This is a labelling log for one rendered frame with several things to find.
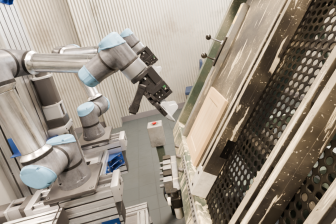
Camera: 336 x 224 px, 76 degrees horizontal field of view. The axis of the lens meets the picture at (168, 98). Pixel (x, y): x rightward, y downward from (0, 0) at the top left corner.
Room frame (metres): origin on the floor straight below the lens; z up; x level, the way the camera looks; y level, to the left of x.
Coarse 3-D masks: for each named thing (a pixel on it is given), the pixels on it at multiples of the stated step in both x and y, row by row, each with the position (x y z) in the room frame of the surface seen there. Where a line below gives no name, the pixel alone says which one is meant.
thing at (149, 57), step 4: (144, 48) 1.37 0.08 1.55; (148, 48) 1.37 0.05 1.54; (140, 52) 1.35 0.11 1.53; (144, 52) 1.38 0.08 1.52; (148, 52) 1.37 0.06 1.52; (144, 56) 1.37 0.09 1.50; (148, 56) 1.38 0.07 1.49; (152, 56) 1.36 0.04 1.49; (144, 60) 1.36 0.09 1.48; (148, 60) 1.37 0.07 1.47; (152, 60) 1.37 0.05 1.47; (156, 60) 1.36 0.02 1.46
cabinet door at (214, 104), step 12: (216, 96) 1.16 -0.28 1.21; (204, 108) 1.27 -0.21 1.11; (216, 108) 1.08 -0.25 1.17; (204, 120) 1.18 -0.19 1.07; (216, 120) 1.02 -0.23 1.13; (192, 132) 1.28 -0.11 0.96; (204, 132) 1.09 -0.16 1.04; (192, 144) 1.18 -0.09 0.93; (204, 144) 1.03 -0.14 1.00; (192, 156) 1.09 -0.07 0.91
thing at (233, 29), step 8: (240, 16) 1.38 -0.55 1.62; (232, 24) 1.41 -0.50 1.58; (232, 32) 1.38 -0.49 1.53; (232, 40) 1.38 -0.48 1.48; (224, 48) 1.38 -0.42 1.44; (224, 56) 1.38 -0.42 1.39; (216, 64) 1.39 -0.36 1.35; (216, 72) 1.39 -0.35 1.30; (208, 80) 1.39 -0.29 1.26; (208, 88) 1.39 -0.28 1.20; (200, 96) 1.39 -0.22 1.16; (200, 104) 1.39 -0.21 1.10; (192, 112) 1.40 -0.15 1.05; (192, 120) 1.39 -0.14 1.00; (184, 128) 1.41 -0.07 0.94
